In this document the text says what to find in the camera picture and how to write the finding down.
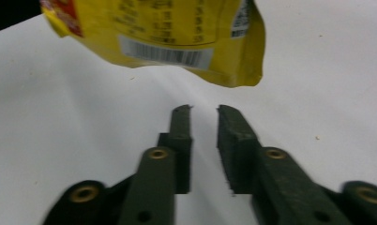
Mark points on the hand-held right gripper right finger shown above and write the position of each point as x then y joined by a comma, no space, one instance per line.
239,150

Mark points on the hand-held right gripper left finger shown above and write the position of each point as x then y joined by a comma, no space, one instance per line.
180,150

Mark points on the yellow green spout pouch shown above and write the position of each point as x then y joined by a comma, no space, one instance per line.
177,31

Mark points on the white paper sheet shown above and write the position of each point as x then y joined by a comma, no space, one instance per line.
52,109

